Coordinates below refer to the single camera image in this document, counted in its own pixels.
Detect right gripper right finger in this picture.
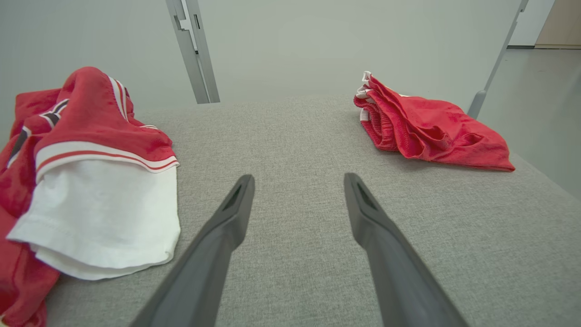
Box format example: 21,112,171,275
343,172,471,327

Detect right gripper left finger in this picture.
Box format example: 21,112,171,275
129,174,256,327

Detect red shorts with white trim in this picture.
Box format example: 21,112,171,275
353,71,516,173

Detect red jersey with white sleeve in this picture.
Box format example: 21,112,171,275
0,66,182,327

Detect grey fabric sofa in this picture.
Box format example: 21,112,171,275
0,94,581,327

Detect grey leg with black caster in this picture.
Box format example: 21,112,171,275
467,0,530,120

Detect grey partition post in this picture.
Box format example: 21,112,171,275
165,0,221,104

